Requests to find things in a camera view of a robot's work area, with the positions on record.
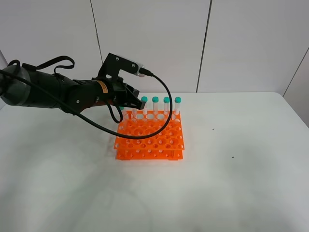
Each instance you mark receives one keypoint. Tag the orange test tube rack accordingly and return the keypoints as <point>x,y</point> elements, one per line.
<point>167,145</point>

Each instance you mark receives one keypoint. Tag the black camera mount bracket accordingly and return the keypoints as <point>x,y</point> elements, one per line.
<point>113,64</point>

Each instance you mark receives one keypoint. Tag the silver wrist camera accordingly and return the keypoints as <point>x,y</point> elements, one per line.
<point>140,70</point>

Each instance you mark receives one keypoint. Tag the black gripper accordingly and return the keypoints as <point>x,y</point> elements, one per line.
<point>115,93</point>

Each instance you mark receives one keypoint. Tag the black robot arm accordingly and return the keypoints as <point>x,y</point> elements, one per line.
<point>26,85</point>

